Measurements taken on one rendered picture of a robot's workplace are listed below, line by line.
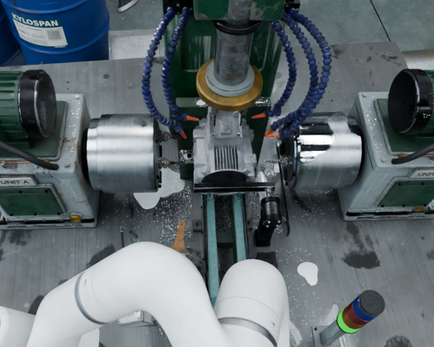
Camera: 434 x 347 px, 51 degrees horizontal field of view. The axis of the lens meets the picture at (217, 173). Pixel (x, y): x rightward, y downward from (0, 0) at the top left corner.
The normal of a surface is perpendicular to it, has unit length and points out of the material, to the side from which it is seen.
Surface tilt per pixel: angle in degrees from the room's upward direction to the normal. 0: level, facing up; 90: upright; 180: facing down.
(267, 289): 31
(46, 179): 90
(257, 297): 24
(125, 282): 44
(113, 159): 40
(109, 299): 61
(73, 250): 0
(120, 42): 0
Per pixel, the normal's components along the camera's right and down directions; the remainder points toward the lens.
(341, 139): 0.06, -0.25
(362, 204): 0.05, 0.85
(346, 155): 0.07, 0.21
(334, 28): 0.05, -0.52
